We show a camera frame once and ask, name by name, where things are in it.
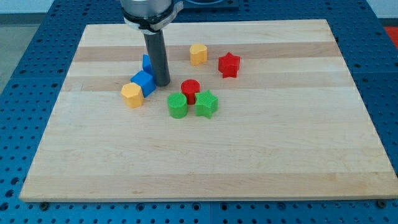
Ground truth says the blue triangle block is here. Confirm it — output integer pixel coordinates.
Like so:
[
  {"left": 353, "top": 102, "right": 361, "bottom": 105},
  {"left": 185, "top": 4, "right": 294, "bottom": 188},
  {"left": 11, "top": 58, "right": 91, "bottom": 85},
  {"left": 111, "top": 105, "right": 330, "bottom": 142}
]
[{"left": 142, "top": 54, "right": 154, "bottom": 76}]

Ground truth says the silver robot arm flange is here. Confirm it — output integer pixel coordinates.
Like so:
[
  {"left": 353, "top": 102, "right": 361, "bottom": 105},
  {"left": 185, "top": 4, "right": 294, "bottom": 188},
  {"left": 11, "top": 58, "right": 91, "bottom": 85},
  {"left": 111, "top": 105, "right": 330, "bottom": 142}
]
[{"left": 120, "top": 0, "right": 184, "bottom": 35}]

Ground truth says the blue cube block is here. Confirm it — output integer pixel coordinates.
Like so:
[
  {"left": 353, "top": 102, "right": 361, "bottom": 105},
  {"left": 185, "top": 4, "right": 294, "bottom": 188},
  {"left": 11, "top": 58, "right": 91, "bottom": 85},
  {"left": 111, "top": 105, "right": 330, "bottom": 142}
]
[{"left": 130, "top": 70, "right": 156, "bottom": 98}]

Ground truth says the green star block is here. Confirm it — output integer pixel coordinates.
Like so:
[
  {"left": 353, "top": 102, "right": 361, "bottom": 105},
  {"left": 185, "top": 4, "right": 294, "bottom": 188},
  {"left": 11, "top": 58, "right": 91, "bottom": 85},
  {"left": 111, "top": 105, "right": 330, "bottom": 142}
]
[{"left": 195, "top": 90, "right": 218, "bottom": 119}]

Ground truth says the green cylinder block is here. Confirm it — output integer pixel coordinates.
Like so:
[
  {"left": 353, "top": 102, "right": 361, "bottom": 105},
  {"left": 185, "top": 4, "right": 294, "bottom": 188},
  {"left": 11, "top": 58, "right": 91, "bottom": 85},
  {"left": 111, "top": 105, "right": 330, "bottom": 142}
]
[{"left": 167, "top": 93, "right": 188, "bottom": 119}]

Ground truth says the red cylinder block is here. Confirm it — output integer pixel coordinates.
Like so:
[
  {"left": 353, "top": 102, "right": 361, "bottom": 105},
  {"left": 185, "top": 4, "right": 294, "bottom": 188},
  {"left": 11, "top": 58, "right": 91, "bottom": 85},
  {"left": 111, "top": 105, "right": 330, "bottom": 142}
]
[{"left": 180, "top": 79, "right": 200, "bottom": 105}]

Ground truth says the wooden board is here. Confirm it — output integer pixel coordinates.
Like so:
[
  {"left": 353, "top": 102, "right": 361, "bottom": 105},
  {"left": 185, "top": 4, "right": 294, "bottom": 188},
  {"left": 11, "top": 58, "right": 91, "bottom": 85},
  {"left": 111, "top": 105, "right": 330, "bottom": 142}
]
[{"left": 20, "top": 19, "right": 397, "bottom": 202}]

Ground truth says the red star block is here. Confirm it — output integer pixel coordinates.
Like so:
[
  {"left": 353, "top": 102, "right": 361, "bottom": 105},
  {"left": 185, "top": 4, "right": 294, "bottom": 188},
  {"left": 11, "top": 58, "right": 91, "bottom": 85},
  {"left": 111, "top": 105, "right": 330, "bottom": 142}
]
[{"left": 218, "top": 52, "right": 241, "bottom": 78}]

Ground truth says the yellow heart block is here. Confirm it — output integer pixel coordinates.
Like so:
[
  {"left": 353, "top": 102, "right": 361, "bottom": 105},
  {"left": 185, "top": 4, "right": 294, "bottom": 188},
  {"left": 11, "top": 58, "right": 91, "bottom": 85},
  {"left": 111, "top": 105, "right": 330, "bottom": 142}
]
[{"left": 190, "top": 44, "right": 208, "bottom": 66}]

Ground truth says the yellow hexagon block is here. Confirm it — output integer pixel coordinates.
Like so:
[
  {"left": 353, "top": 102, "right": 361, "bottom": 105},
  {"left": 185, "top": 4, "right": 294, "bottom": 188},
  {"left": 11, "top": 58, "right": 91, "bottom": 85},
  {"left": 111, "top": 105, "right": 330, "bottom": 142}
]
[{"left": 121, "top": 83, "right": 144, "bottom": 108}]

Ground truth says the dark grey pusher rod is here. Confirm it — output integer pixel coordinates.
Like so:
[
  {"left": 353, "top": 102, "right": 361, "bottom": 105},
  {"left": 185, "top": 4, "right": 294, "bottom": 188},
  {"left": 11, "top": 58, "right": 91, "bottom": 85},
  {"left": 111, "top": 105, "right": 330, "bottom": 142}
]
[{"left": 144, "top": 31, "right": 170, "bottom": 86}]

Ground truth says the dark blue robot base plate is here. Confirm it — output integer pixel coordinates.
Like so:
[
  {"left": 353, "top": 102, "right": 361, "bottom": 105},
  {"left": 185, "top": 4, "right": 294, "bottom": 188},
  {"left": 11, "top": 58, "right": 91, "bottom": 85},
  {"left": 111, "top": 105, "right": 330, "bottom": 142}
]
[{"left": 183, "top": 0, "right": 240, "bottom": 11}]

